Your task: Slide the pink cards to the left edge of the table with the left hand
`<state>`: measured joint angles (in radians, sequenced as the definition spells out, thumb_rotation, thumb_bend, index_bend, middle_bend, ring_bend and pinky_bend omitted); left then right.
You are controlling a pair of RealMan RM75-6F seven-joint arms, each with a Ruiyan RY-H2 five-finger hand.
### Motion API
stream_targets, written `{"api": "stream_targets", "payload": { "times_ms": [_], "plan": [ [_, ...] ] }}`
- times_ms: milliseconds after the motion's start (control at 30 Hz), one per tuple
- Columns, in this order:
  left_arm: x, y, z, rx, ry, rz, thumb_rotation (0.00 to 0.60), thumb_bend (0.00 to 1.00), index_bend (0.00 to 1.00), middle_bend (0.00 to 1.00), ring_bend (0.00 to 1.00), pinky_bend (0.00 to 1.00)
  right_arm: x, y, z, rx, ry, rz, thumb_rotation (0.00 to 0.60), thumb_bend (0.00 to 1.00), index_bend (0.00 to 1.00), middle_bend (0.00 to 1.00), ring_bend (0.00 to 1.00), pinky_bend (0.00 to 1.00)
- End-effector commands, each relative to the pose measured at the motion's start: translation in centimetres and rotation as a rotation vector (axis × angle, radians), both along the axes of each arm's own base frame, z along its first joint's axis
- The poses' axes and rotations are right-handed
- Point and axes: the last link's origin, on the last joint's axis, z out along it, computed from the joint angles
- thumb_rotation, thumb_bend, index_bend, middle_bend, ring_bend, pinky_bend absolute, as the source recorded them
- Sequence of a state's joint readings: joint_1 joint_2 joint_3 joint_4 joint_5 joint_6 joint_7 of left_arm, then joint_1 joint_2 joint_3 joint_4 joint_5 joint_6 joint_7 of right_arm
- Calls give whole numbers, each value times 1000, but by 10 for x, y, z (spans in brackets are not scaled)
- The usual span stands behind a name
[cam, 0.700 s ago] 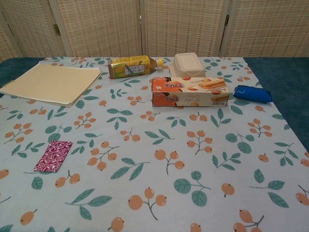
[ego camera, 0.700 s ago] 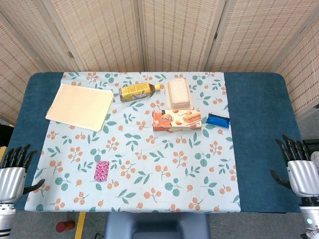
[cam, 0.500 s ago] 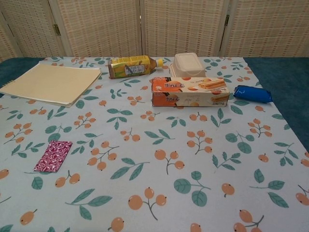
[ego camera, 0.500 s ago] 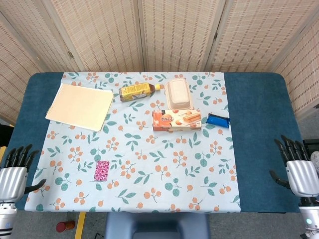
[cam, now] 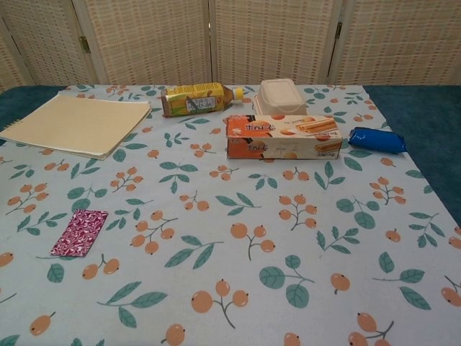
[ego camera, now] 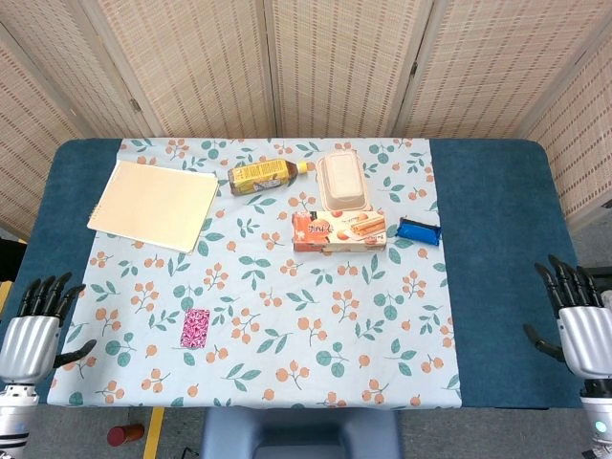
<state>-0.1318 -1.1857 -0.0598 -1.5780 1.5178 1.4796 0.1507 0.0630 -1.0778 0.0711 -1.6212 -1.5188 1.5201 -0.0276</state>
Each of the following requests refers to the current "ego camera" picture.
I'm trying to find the red cylinder can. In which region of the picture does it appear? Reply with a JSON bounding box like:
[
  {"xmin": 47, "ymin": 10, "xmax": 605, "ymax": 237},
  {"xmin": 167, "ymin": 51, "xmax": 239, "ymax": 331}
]
[{"xmin": 106, "ymin": 423, "xmax": 145, "ymax": 448}]

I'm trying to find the pink patterned packet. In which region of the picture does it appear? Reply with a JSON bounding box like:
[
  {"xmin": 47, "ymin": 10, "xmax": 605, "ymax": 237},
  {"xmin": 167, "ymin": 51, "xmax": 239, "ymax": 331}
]
[{"xmin": 180, "ymin": 308, "xmax": 211, "ymax": 349}]

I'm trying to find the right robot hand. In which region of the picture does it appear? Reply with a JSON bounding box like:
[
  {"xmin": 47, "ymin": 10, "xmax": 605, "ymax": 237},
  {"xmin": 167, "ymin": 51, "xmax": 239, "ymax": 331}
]
[{"xmin": 522, "ymin": 254, "xmax": 612, "ymax": 383}]

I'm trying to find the black box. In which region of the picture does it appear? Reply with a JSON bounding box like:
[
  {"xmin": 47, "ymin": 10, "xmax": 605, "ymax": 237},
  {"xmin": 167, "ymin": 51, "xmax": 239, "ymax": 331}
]
[{"xmin": 580, "ymin": 266, "xmax": 612, "ymax": 289}]

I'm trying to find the beige takeout container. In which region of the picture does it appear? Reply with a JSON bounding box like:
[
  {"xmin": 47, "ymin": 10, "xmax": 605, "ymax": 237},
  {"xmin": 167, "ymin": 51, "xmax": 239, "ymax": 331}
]
[{"xmin": 314, "ymin": 148, "xmax": 375, "ymax": 212}]

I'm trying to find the black floor object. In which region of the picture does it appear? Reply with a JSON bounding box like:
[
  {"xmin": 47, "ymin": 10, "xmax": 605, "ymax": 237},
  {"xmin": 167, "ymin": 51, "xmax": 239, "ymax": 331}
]
[{"xmin": 0, "ymin": 237, "xmax": 28, "ymax": 283}]

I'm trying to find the orange egg roll box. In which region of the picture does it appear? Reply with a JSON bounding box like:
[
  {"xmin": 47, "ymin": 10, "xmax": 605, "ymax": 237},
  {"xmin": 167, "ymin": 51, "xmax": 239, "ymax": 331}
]
[{"xmin": 291, "ymin": 209, "xmax": 387, "ymax": 253}]

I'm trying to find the blue velvet table cover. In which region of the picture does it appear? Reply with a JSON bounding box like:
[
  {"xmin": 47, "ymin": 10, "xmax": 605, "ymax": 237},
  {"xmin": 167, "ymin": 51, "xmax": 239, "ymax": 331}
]
[{"xmin": 0, "ymin": 137, "xmax": 594, "ymax": 412}]

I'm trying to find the blue snack packet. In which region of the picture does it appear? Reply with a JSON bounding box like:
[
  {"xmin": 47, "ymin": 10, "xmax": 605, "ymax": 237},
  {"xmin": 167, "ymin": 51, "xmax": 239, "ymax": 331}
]
[{"xmin": 395, "ymin": 216, "xmax": 442, "ymax": 248}]

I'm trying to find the floral print tablecloth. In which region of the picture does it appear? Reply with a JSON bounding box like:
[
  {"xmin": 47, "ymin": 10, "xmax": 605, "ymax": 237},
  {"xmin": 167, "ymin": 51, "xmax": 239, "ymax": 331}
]
[{"xmin": 46, "ymin": 137, "xmax": 463, "ymax": 410}]

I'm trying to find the cream spiral notebook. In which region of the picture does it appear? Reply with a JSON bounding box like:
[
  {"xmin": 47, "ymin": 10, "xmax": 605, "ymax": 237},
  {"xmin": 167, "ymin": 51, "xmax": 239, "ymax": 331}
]
[{"xmin": 86, "ymin": 159, "xmax": 221, "ymax": 253}]

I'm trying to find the blue-grey robot torso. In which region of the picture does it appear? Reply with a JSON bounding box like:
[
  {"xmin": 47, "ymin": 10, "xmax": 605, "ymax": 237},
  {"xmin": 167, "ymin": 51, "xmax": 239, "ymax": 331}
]
[{"xmin": 200, "ymin": 407, "xmax": 404, "ymax": 459}]

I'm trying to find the woven folding screen panel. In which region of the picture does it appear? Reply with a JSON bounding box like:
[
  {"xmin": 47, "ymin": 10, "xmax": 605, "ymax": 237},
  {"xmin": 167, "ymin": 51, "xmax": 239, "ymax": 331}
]
[
  {"xmin": 525, "ymin": 28, "xmax": 612, "ymax": 230},
  {"xmin": 265, "ymin": 0, "xmax": 434, "ymax": 140},
  {"xmin": 0, "ymin": 0, "xmax": 164, "ymax": 140},
  {"xmin": 80, "ymin": 0, "xmax": 278, "ymax": 140},
  {"xmin": 0, "ymin": 23, "xmax": 85, "ymax": 240},
  {"xmin": 396, "ymin": 0, "xmax": 612, "ymax": 140}
]

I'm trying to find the yellow-label tea bottle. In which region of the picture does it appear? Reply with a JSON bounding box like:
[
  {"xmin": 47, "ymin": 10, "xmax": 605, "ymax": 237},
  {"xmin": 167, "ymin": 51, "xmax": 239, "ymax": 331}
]
[{"xmin": 227, "ymin": 158, "xmax": 310, "ymax": 197}]

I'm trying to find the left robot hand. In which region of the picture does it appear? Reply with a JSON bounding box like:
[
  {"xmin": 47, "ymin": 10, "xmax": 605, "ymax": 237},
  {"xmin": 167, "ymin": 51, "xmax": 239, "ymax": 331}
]
[{"xmin": 0, "ymin": 272, "xmax": 98, "ymax": 386}]

